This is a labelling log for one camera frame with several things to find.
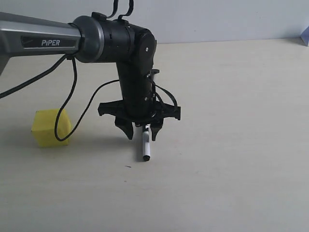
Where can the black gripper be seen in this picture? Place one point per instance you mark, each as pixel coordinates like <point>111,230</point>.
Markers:
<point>154,114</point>

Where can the blue white object at edge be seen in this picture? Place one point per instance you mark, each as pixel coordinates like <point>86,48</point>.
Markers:
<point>305,36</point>

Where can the black and white marker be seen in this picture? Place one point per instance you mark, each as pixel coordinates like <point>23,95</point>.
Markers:
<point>146,153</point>

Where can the yellow foam cube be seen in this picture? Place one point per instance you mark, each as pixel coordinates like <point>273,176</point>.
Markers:
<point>44,124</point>

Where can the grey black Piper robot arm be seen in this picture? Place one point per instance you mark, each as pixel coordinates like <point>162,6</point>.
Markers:
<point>96,39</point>

